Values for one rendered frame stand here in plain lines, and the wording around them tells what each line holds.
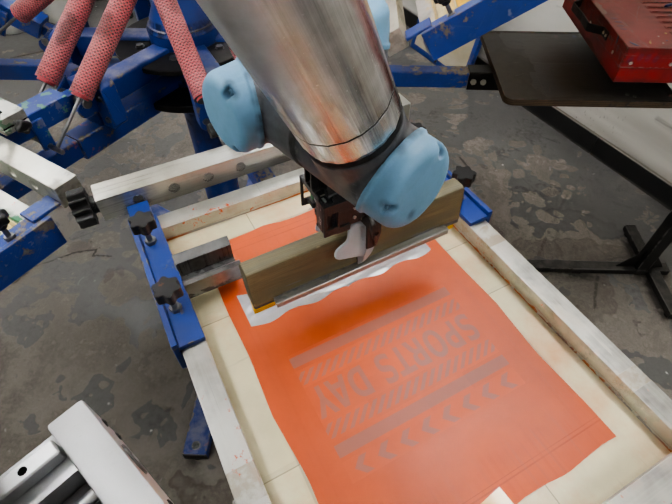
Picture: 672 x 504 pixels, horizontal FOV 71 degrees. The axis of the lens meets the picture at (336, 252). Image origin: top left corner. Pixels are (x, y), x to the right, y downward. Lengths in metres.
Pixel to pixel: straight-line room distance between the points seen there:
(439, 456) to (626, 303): 1.70
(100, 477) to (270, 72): 0.35
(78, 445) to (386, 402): 0.42
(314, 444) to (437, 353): 0.24
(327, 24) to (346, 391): 0.58
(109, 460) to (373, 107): 0.35
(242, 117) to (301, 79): 0.16
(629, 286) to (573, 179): 0.70
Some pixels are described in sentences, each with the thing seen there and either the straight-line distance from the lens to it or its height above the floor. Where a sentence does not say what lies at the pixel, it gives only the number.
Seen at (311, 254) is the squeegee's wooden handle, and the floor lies 1.13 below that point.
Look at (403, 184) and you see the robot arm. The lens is 0.32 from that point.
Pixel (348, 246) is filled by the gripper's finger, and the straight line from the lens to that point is 0.64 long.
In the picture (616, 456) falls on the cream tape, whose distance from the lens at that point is 0.79.
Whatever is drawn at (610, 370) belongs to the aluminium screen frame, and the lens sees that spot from 0.81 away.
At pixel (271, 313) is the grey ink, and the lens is 0.80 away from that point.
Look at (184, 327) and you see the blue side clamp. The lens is 0.76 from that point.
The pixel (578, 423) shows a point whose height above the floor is 0.95.
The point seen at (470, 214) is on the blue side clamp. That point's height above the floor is 1.00.
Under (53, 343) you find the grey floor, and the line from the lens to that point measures 2.17.
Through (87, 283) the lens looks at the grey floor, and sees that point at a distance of 2.29.
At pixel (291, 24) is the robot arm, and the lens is 0.23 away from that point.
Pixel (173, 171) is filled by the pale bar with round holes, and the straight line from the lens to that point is 0.96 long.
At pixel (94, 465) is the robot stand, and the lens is 0.47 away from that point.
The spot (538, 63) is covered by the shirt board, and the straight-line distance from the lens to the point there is 1.57.
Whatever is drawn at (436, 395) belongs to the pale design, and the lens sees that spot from 0.74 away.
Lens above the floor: 1.62
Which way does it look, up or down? 49 degrees down
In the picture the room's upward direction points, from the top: straight up
